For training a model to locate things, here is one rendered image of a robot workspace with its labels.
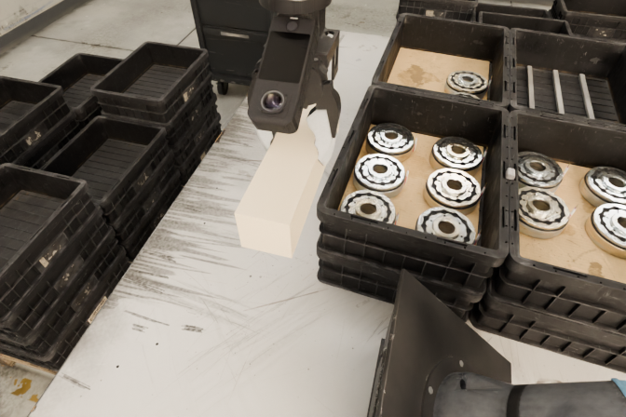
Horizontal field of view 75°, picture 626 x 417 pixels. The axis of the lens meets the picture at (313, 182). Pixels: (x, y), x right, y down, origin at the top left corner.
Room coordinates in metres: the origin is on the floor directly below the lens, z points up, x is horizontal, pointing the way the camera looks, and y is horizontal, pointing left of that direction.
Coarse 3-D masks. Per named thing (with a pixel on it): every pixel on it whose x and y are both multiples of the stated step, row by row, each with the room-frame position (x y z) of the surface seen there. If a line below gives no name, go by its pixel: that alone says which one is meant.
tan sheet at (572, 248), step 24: (576, 168) 0.63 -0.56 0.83; (576, 192) 0.56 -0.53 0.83; (576, 216) 0.50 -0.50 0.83; (528, 240) 0.44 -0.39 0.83; (552, 240) 0.44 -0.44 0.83; (576, 240) 0.44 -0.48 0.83; (552, 264) 0.39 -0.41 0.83; (576, 264) 0.39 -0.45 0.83; (600, 264) 0.39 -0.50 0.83; (624, 264) 0.39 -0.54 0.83
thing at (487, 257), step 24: (432, 96) 0.75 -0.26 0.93; (360, 120) 0.67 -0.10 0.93; (504, 120) 0.67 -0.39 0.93; (504, 144) 0.59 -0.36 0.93; (336, 168) 0.53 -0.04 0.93; (504, 168) 0.54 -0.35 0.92; (504, 192) 0.47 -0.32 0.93; (336, 216) 0.41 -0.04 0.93; (360, 216) 0.41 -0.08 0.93; (504, 216) 0.42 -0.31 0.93; (408, 240) 0.38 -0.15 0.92; (432, 240) 0.37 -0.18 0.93; (456, 240) 0.37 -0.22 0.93; (504, 240) 0.37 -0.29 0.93
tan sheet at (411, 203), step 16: (416, 144) 0.71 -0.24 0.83; (432, 144) 0.71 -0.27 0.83; (416, 160) 0.65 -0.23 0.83; (352, 176) 0.61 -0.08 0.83; (416, 176) 0.61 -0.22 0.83; (480, 176) 0.61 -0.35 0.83; (352, 192) 0.56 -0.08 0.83; (416, 192) 0.56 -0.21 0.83; (400, 208) 0.52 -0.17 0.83; (416, 208) 0.52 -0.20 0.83; (400, 224) 0.48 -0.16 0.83
